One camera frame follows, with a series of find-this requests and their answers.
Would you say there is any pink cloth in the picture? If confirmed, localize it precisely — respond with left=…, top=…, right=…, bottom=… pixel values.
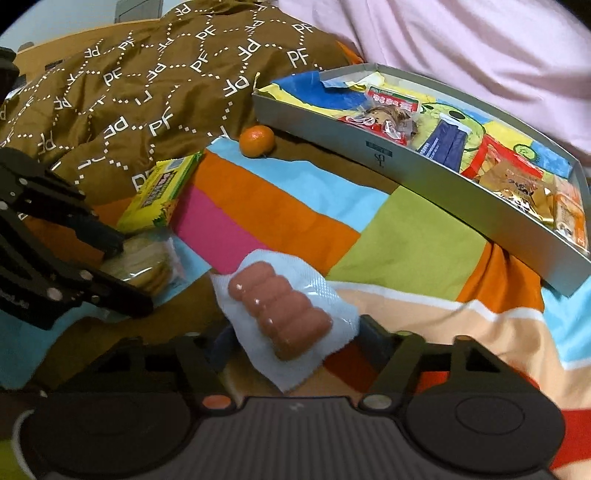
left=277, top=0, right=591, bottom=167

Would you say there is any red tofu snack packet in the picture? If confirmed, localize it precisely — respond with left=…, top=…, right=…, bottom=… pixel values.
left=462, top=136, right=546, bottom=185

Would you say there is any grey cardboard box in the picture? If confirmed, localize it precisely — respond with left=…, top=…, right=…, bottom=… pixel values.
left=252, top=62, right=591, bottom=297

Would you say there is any pink sausage pack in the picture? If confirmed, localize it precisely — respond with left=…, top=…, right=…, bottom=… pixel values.
left=210, top=249, right=361, bottom=393

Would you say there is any orange mandarin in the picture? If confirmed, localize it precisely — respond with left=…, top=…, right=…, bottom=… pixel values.
left=239, top=124, right=276, bottom=158

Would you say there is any wooden headboard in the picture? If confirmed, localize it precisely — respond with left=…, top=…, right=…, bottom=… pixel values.
left=14, top=21, right=121, bottom=65

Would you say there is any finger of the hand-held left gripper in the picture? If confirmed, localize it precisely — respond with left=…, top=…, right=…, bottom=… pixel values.
left=0, top=150, right=125, bottom=261
left=0, top=215, right=153, bottom=330

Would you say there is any clear packet of round crackers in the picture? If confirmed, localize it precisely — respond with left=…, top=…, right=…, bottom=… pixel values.
left=99, top=233, right=185, bottom=296

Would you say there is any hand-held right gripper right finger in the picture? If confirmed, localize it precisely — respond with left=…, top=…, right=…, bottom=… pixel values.
left=358, top=314, right=522, bottom=411

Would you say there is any yellow green snack packet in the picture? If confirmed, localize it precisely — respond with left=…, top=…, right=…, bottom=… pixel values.
left=115, top=152, right=204, bottom=234

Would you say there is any grey rectangular object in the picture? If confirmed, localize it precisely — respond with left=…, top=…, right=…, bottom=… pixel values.
left=115, top=0, right=162, bottom=21

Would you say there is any brown patterned quilt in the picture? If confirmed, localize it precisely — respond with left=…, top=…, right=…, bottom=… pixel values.
left=0, top=0, right=361, bottom=222

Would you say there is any orange snack packet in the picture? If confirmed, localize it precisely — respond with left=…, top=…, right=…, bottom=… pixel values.
left=551, top=178, right=589, bottom=247

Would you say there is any cartoon printed paper lining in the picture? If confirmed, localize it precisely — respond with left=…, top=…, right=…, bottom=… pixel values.
left=259, top=71, right=578, bottom=185

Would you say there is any clear packet of dark snack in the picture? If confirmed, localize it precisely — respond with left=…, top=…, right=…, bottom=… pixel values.
left=365, top=85, right=423, bottom=144

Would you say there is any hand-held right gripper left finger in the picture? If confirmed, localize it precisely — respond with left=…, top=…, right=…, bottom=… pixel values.
left=69, top=328, right=236, bottom=411

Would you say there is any dark blue packet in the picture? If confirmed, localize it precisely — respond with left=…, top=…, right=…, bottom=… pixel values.
left=418, top=117, right=469, bottom=174

